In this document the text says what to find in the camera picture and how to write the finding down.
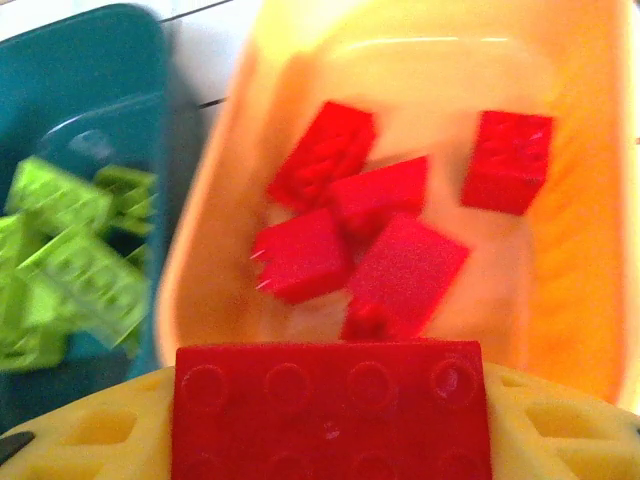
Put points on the green lego brick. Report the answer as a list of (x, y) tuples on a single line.
[(127, 200), (55, 197), (95, 280), (25, 320)]

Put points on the teal plastic container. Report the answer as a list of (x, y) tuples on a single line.
[(75, 75)]

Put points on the orange plastic container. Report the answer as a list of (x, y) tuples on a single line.
[(590, 250)]

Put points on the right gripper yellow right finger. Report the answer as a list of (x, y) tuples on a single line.
[(565, 440)]

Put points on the red lego brick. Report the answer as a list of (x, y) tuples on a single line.
[(507, 162), (330, 410), (300, 257), (325, 155), (382, 192), (407, 275)]

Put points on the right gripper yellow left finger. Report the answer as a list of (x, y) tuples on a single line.
[(75, 440)]

